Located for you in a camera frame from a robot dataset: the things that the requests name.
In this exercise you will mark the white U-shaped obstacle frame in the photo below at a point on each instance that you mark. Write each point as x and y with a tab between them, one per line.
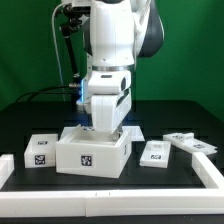
206	200

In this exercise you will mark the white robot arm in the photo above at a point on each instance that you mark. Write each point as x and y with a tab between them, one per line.
116	34

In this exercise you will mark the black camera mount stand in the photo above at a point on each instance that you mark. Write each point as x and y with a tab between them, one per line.
71	26

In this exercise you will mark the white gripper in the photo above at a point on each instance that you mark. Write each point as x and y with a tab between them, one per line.
110	100

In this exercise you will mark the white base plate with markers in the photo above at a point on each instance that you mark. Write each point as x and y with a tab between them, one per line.
136	134

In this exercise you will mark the white cabinet top block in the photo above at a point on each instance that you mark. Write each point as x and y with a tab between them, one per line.
41	151

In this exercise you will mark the white cabinet door panel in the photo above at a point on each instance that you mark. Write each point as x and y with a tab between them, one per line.
156	154
188	143

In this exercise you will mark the white cabinet body box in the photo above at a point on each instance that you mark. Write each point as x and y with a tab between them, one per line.
84	151

